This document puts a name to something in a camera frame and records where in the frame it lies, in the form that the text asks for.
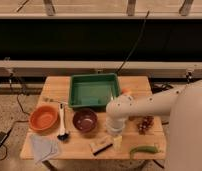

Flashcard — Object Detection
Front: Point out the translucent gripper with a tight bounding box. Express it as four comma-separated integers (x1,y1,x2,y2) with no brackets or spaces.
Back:
105,117,125,151

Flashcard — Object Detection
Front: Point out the wooden board eraser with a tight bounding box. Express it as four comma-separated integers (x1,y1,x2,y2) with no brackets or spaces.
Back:
90,136,113,155

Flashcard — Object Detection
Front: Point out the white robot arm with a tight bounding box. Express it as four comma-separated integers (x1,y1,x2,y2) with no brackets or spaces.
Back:
106,80,202,171

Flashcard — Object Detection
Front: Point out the green plastic tray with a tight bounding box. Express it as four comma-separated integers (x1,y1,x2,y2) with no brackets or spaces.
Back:
68,73,121,108

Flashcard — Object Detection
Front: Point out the dark brown bowl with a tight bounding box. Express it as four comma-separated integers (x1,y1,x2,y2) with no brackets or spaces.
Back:
73,108,97,133

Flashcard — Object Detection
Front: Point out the bunch of dark grapes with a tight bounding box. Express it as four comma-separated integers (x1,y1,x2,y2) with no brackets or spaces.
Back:
137,116,154,134

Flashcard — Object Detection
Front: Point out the orange peach fruit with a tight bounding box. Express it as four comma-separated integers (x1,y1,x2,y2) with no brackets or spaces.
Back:
122,88,132,94

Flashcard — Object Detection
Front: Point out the green chili pepper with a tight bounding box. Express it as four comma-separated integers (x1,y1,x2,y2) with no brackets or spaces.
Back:
129,146,159,159

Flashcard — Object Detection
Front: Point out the orange bowl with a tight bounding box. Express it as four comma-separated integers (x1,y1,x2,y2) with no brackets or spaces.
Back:
29,105,58,132

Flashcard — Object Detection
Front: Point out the grey cloth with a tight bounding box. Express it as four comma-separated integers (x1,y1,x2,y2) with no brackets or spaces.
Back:
30,134,60,163

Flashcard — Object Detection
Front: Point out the black adapter on floor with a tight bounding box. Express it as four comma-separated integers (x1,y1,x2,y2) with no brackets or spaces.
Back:
0,132,8,146

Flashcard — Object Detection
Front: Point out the white-handled brush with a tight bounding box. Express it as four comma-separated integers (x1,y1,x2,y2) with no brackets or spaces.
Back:
57,104,69,141

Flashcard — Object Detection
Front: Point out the black hanging cable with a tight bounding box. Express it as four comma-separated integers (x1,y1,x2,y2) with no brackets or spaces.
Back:
115,9,151,75

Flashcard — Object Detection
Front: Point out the black floor cable left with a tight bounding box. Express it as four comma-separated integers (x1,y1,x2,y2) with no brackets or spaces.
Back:
0,71,32,161

